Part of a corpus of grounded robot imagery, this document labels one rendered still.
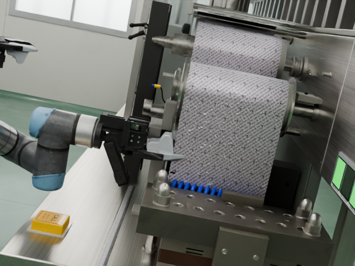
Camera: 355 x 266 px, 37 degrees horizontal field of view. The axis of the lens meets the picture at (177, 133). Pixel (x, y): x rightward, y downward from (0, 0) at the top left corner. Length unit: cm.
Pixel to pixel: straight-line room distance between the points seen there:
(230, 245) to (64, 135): 45
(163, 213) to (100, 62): 588
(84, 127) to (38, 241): 27
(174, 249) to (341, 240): 55
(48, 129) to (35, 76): 588
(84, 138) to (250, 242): 44
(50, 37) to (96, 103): 101
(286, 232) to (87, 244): 42
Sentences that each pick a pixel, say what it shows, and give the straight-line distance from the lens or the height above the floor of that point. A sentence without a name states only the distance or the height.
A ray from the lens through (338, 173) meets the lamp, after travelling 106.
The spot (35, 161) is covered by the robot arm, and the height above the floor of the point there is 102.
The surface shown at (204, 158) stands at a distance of 126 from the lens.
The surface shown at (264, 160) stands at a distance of 127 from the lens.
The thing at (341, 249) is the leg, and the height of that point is 89.
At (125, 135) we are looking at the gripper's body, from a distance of 123.
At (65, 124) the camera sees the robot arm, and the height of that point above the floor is 113.
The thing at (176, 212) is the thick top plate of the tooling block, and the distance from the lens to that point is 109.
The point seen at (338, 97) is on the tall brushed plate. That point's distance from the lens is 119.
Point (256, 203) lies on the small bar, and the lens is 124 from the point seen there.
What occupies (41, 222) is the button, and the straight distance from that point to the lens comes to 122.
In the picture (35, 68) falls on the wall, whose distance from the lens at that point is 712.
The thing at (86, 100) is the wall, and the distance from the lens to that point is 700.
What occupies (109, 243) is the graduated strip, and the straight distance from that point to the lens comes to 122.
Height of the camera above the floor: 141
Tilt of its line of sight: 12 degrees down
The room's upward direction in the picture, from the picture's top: 11 degrees clockwise
